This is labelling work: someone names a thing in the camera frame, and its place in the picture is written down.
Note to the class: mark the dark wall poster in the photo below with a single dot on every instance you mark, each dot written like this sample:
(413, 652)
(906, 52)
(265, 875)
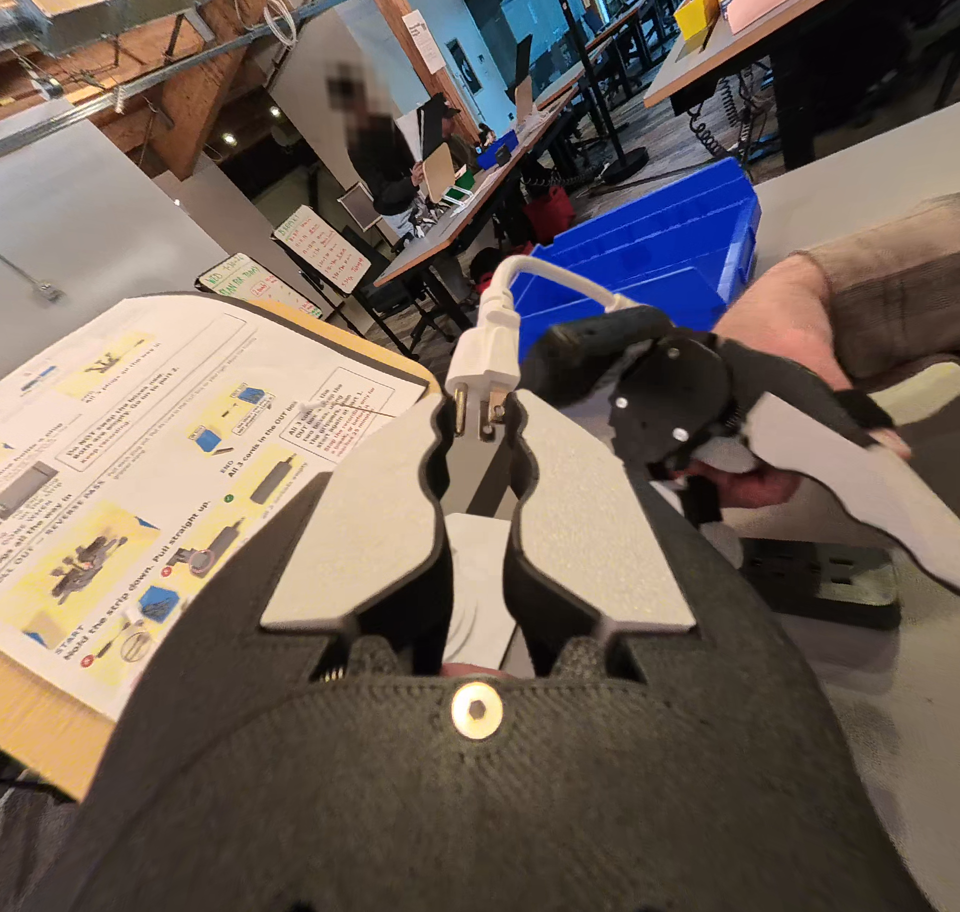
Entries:
(465, 65)

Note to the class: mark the grey desk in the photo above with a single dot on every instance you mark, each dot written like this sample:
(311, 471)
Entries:
(705, 65)

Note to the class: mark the printed instruction sheet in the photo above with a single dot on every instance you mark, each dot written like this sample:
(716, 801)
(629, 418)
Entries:
(150, 402)

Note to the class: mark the person's right hand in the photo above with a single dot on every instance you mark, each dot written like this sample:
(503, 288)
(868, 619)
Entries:
(787, 312)

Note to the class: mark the blue plastic bin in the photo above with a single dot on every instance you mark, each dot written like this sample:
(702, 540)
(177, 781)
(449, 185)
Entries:
(660, 245)
(491, 155)

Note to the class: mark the whiteboard with green writing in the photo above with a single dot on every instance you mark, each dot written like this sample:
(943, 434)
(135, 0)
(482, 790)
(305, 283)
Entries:
(240, 282)

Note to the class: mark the white wall poster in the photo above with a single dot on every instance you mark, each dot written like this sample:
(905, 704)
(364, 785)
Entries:
(424, 42)

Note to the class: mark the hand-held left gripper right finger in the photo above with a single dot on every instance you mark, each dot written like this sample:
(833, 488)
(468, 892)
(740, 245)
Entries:
(592, 537)

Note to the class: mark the black pole stand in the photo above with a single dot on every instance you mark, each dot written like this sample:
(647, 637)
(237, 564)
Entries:
(626, 170)

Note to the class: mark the white stand with wooden board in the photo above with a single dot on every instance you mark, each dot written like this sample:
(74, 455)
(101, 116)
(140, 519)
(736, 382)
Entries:
(45, 739)
(439, 174)

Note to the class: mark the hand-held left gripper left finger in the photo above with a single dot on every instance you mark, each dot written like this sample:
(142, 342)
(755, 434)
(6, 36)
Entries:
(367, 537)

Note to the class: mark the yellow plastic bin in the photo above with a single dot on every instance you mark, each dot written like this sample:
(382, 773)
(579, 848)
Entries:
(697, 16)

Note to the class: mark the black power strip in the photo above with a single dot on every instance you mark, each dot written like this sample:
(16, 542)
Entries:
(817, 590)

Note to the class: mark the whiteboard with red writing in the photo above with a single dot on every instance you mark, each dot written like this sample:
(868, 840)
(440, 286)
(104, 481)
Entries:
(322, 249)

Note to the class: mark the framed picture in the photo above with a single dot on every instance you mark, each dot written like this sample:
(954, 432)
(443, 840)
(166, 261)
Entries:
(361, 207)

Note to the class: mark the long desk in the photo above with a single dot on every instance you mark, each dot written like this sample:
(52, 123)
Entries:
(442, 241)

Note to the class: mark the person's right forearm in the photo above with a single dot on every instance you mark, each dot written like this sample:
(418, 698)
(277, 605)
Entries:
(900, 290)

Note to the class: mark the red bag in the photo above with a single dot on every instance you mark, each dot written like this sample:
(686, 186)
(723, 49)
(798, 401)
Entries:
(551, 219)

